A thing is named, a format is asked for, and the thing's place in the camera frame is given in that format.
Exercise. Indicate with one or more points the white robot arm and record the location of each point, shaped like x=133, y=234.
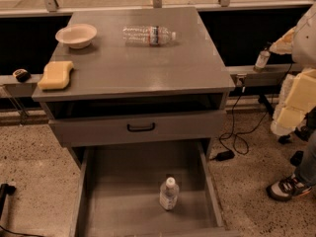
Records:
x=304, y=40

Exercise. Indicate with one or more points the top drawer with black handle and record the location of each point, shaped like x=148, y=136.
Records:
x=77, y=132

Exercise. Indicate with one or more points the grey ledge rail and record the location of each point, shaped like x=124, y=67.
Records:
x=271, y=75

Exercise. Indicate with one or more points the yellow sponge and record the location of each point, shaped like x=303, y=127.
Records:
x=56, y=75

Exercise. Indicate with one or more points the small white-capped plastic bottle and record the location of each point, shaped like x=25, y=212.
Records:
x=169, y=192

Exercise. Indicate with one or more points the grey drawer cabinet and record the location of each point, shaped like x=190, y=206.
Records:
x=111, y=78

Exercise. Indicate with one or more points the sneaker shoe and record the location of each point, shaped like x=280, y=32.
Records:
x=287, y=188

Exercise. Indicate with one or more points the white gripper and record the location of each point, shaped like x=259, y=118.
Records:
x=305, y=41

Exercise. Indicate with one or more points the open middle drawer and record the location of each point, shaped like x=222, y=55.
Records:
x=119, y=190

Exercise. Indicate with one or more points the person leg in jeans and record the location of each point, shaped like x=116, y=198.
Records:
x=306, y=171

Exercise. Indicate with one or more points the clear water bottle lying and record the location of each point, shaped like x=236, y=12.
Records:
x=148, y=35

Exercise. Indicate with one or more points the black power adapter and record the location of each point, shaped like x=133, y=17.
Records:
x=225, y=155

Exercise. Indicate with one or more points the small bottle on ledge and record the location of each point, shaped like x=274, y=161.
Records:
x=263, y=58

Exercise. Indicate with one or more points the black object at left edge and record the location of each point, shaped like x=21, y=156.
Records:
x=5, y=190

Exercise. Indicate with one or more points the white bowl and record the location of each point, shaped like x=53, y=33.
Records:
x=76, y=36

